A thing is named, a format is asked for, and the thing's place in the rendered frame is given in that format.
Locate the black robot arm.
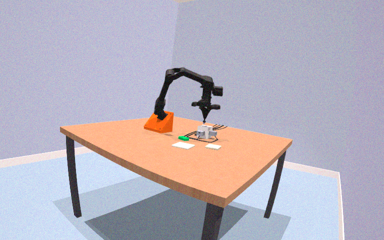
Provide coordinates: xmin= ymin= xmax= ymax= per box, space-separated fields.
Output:
xmin=153 ymin=67 xmax=223 ymax=121

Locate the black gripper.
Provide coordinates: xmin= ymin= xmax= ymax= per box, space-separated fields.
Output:
xmin=191 ymin=94 xmax=220 ymax=119

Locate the green rectangular block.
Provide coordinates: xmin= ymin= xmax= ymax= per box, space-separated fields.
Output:
xmin=178 ymin=136 xmax=189 ymax=141

